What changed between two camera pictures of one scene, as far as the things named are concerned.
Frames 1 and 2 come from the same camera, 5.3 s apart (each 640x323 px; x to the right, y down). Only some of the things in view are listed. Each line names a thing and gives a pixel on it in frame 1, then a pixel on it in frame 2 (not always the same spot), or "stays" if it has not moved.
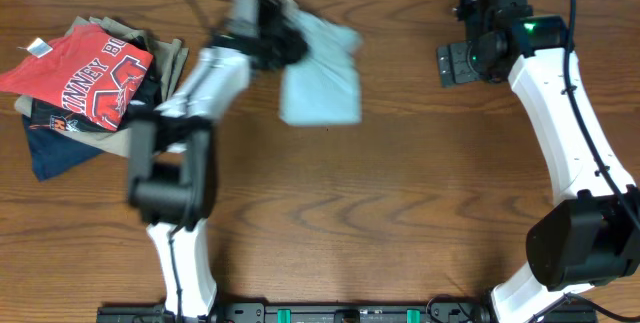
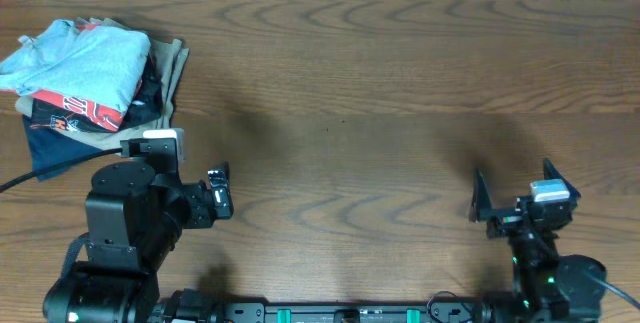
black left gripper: x=295 y=37 → x=202 y=213
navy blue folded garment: x=53 y=151 stays
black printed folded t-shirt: x=144 y=102 stays
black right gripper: x=453 y=65 → x=502 y=219
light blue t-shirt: x=323 y=85 → x=103 y=65
